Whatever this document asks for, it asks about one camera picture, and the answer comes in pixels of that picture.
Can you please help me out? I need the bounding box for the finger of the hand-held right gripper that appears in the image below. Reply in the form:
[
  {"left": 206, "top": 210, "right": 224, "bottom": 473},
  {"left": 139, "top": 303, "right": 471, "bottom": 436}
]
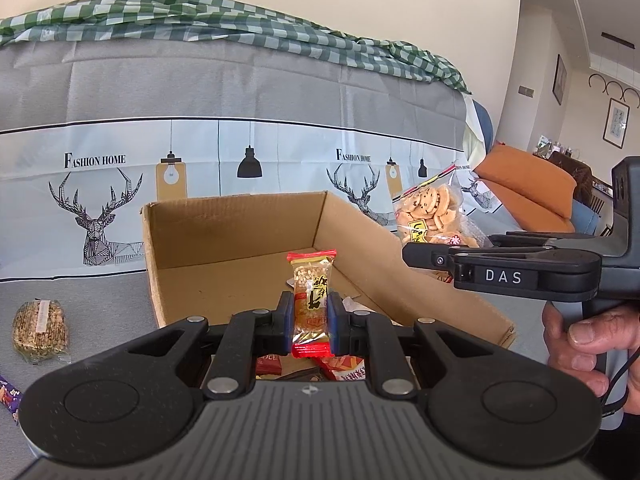
[
  {"left": 402, "top": 241, "right": 552, "bottom": 292},
  {"left": 487, "top": 231, "right": 567, "bottom": 252}
]

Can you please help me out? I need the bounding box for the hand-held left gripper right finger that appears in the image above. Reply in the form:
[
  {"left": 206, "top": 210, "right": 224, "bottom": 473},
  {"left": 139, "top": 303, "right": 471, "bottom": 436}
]
[{"left": 327, "top": 293, "right": 506, "bottom": 400}]

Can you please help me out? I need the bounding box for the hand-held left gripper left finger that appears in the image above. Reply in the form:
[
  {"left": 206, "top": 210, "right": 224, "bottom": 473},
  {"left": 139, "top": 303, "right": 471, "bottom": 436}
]
[{"left": 122, "top": 291, "right": 296, "bottom": 401}]

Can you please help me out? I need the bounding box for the white purple stick packet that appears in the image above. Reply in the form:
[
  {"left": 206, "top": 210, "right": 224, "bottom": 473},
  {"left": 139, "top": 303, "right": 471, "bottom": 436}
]
[{"left": 341, "top": 295, "right": 374, "bottom": 314}]

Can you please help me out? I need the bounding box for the red edged peanut crisp packet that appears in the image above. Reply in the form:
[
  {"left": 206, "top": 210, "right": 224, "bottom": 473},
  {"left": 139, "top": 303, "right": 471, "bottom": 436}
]
[{"left": 286, "top": 249, "right": 339, "bottom": 360}]

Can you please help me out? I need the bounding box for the brown cardboard box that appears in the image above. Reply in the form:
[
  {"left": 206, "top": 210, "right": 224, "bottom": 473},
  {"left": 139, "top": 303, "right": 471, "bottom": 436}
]
[{"left": 139, "top": 189, "right": 517, "bottom": 392}]

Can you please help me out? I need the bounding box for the clear bag of biscuits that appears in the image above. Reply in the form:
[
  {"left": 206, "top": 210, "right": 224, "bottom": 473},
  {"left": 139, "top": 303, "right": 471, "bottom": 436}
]
[{"left": 392, "top": 162, "right": 489, "bottom": 282}]

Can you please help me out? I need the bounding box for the person's right hand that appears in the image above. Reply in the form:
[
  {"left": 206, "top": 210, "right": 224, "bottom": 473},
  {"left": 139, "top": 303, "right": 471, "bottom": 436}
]
[{"left": 542, "top": 302, "right": 640, "bottom": 416}]

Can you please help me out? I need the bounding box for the orange cushion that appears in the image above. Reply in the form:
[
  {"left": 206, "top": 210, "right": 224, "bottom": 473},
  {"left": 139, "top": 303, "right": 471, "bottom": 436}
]
[
  {"left": 480, "top": 180, "right": 571, "bottom": 234},
  {"left": 473, "top": 143, "right": 577, "bottom": 220}
]

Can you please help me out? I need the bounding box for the blue upholstered seat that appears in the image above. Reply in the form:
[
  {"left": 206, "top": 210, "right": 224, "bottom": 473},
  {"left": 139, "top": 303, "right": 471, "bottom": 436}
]
[{"left": 470, "top": 99, "right": 601, "bottom": 237}]

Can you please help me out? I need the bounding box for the red white snack packet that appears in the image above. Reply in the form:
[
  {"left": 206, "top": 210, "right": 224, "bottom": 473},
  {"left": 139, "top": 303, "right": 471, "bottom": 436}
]
[{"left": 314, "top": 354, "right": 369, "bottom": 382}]

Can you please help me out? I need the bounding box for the dark wooden cabinet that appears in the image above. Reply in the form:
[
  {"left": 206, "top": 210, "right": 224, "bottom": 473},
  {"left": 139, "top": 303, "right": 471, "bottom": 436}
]
[{"left": 532, "top": 135, "right": 617, "bottom": 211}]

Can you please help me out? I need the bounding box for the grey deer print sofa cover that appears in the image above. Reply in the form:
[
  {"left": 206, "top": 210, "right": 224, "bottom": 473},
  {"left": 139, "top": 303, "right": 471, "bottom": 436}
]
[{"left": 0, "top": 35, "right": 551, "bottom": 461}]

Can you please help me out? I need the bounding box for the clear bag of peanuts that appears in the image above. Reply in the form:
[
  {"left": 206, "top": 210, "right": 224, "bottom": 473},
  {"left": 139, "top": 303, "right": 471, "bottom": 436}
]
[{"left": 12, "top": 298, "right": 71, "bottom": 364}]

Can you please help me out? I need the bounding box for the purple candy bar wrapper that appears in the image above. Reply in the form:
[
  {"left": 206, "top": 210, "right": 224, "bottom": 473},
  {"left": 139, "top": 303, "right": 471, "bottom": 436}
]
[{"left": 0, "top": 374, "right": 24, "bottom": 424}]

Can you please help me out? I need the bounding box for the green checked cloth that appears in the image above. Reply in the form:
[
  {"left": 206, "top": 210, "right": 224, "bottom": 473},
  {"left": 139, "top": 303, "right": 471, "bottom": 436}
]
[{"left": 0, "top": 0, "right": 474, "bottom": 96}]

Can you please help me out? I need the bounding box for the black ring pendant lamp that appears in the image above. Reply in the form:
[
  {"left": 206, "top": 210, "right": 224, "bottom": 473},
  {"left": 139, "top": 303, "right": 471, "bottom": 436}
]
[{"left": 587, "top": 32, "right": 640, "bottom": 107}]

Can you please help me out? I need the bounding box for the dark framed wall picture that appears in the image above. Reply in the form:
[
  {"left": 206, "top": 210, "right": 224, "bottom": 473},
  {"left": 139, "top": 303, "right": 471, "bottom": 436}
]
[{"left": 551, "top": 53, "right": 569, "bottom": 106}]

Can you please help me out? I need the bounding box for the black cable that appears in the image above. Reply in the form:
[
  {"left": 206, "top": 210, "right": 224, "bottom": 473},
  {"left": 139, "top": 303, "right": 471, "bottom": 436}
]
[{"left": 597, "top": 359, "right": 632, "bottom": 417}]

